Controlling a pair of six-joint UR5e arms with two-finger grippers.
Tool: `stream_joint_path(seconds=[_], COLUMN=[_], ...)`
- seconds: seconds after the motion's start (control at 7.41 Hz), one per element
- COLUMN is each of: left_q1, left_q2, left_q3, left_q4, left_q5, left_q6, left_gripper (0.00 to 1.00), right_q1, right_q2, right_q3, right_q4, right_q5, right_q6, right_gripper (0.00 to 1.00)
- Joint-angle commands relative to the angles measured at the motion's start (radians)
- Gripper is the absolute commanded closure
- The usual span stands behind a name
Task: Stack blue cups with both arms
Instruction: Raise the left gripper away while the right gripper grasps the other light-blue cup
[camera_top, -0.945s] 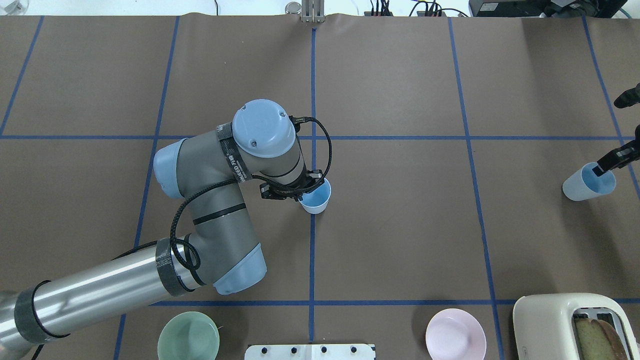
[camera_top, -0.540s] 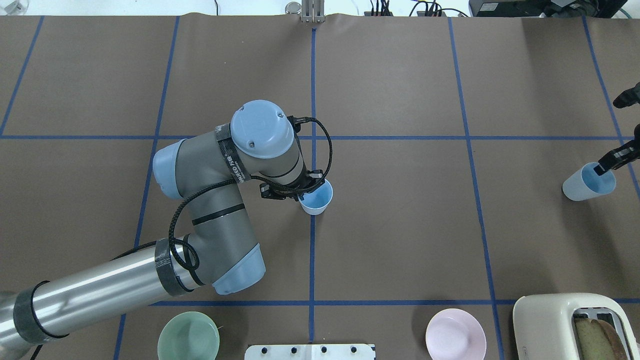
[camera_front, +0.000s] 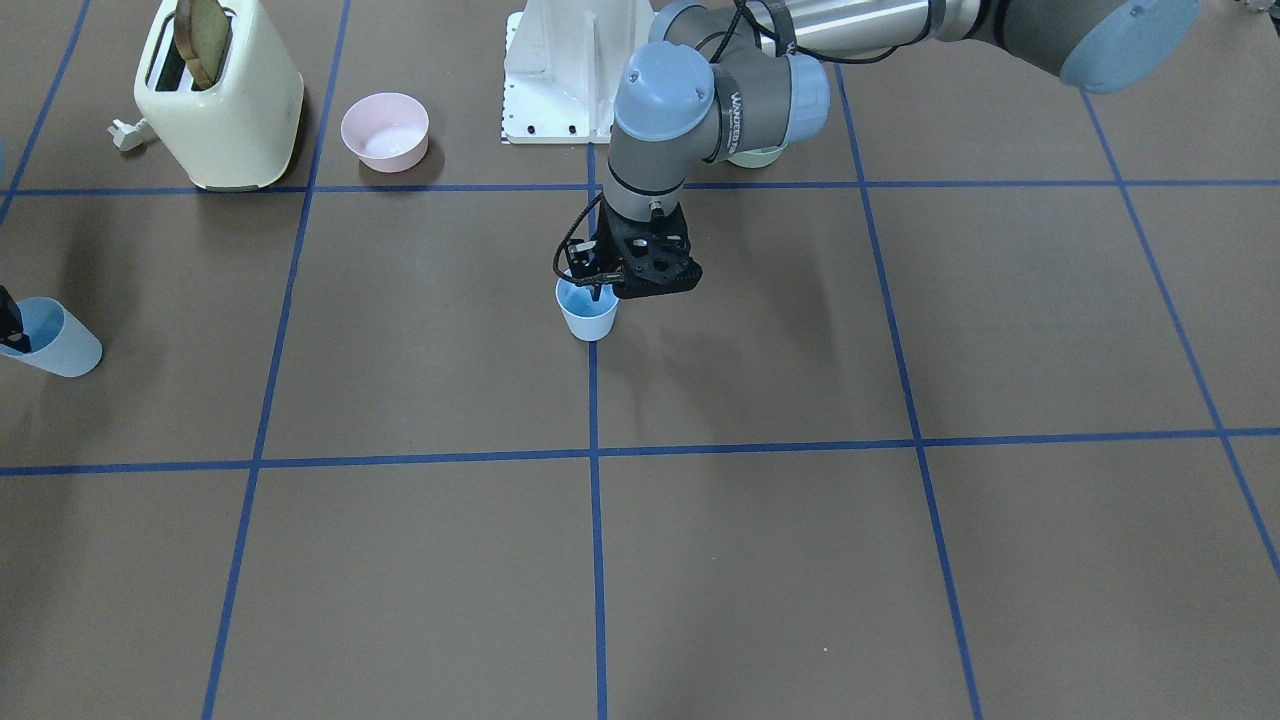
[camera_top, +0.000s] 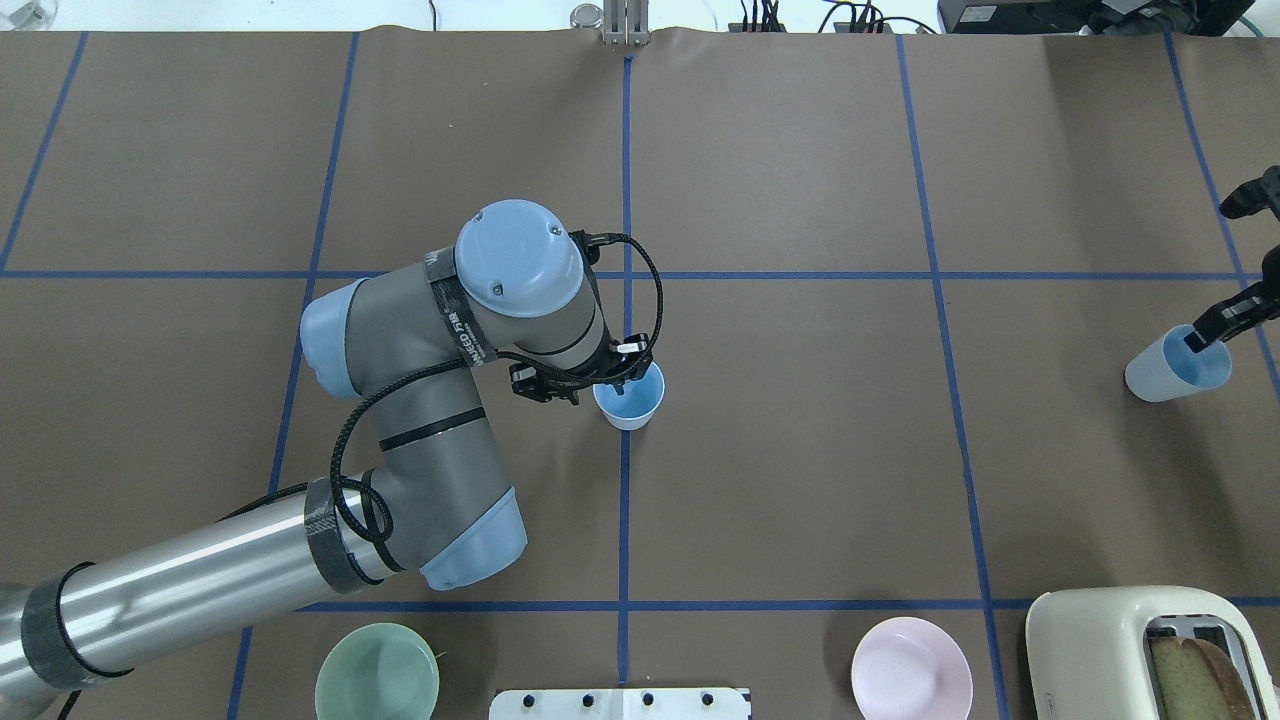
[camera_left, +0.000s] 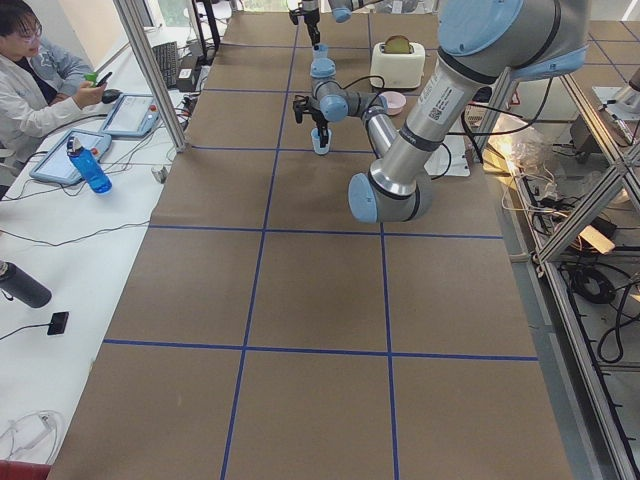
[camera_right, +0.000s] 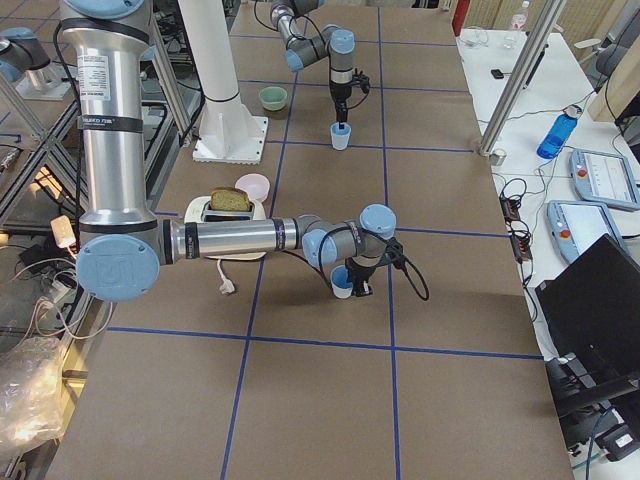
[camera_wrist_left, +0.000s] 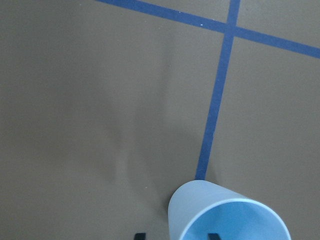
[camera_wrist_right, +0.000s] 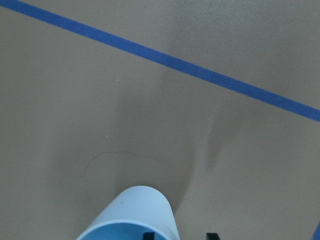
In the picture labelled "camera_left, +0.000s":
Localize black thermos bottle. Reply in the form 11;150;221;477
1;261;52;308

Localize cream toaster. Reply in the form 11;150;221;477
369;42;426;90

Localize teach pendant tablet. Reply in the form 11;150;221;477
30;129;112;186
99;94;159;138

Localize seated person in white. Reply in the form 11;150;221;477
1;1;107;167

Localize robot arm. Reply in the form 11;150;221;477
288;0;377;50
293;1;591;223

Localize black box on desk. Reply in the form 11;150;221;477
176;55;202;92

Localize black keyboard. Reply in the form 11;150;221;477
151;41;179;89

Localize aluminium frame post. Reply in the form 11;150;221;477
113;0;187;153

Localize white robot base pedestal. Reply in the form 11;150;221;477
425;135;470;177

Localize pink bowl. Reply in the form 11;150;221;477
380;91;407;116

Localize light blue cup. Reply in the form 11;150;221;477
310;128;332;155
313;43;329;60

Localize black smartphone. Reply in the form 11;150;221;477
95;72;113;88

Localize blue water bottle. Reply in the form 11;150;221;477
66;135;112;194

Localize near teach pendant tablet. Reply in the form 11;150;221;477
30;129;112;186

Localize safety glasses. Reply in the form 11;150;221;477
1;410;65;465

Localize small black square device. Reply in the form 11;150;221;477
47;311;69;336

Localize far teach pendant tablet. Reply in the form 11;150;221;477
99;94;159;138

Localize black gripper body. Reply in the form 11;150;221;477
288;0;319;25
292;95;328;125

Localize bread slice in toaster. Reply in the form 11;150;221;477
383;35;412;55

